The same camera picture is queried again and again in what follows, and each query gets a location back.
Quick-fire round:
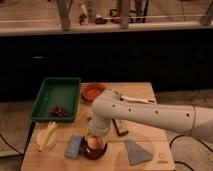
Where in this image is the black cable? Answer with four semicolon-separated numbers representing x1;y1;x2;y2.
0;134;25;156
169;134;213;171

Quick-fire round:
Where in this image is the black cable right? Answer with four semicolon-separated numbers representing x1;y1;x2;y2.
169;134;213;171

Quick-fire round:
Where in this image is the yellow banana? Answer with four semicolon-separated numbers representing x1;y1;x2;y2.
39;122;57;152

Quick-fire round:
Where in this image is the orange apple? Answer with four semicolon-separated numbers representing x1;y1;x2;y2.
87;136;101;150

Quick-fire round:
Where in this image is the green plastic tray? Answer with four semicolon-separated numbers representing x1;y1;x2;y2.
30;77;81;122

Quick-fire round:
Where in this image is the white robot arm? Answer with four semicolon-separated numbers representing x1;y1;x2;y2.
88;89;213;143

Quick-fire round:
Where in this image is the dark purple bowl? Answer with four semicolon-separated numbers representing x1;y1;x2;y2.
80;134;107;160

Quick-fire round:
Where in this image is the red grape bunch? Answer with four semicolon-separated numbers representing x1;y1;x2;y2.
50;106;67;117

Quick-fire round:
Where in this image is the orange bowl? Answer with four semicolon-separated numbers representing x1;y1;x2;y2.
81;83;106;102

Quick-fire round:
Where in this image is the grey folded cloth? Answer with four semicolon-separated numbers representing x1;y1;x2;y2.
124;139;153;166

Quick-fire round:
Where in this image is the small white plate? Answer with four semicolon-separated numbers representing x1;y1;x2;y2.
36;129;57;152

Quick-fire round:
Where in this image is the black cable left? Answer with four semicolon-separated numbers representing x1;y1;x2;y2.
0;134;25;156

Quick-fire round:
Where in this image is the blue sponge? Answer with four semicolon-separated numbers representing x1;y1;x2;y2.
65;135;82;159

